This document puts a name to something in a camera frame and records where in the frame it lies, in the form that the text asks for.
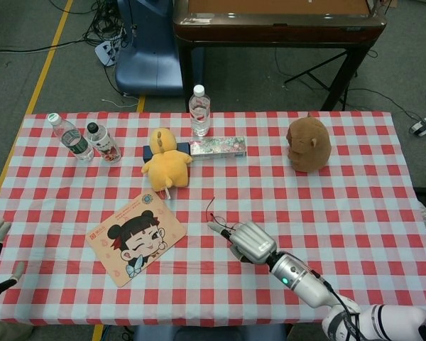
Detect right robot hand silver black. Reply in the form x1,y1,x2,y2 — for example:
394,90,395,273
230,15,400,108
207,220,278,266

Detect black-rimmed eyeglasses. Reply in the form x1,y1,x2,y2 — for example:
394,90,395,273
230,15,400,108
204,197,236,232

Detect red white checkered tablecloth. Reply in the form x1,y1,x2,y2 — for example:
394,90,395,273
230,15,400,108
0,110,426,327

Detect floral patterned box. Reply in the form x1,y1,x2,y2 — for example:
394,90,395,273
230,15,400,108
189,136,248,159

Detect dark blue seat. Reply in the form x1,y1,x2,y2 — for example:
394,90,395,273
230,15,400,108
133,323,288,341

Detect yellow plush toy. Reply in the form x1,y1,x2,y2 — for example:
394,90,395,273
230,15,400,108
141,126,195,190

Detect brown plush toy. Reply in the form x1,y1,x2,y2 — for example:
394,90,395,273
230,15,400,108
285,112,333,173

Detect cartoon girl mouse pad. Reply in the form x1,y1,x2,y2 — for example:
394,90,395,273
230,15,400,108
84,192,187,288

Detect dark blue box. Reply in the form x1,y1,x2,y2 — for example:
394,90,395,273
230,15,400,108
143,141,192,161

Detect white cap red label bottle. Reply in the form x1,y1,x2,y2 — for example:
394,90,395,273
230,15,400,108
188,85,212,138

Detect white cap green label bottle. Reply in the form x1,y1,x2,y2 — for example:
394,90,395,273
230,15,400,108
48,112,94,162

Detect black cap water bottle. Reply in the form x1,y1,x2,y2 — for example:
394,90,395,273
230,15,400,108
86,121,123,164

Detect blue machine base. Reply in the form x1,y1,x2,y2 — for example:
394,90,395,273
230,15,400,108
114,0,184,97

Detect dark brown wooden table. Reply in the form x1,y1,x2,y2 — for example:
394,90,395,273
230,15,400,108
172,0,388,112

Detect white power strip with plugs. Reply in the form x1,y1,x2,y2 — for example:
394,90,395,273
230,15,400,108
94,37,124,67

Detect thin white cable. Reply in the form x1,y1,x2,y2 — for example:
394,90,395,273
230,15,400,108
101,92,140,108

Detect black cable bundle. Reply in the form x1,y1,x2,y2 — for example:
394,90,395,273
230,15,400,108
80,0,131,49

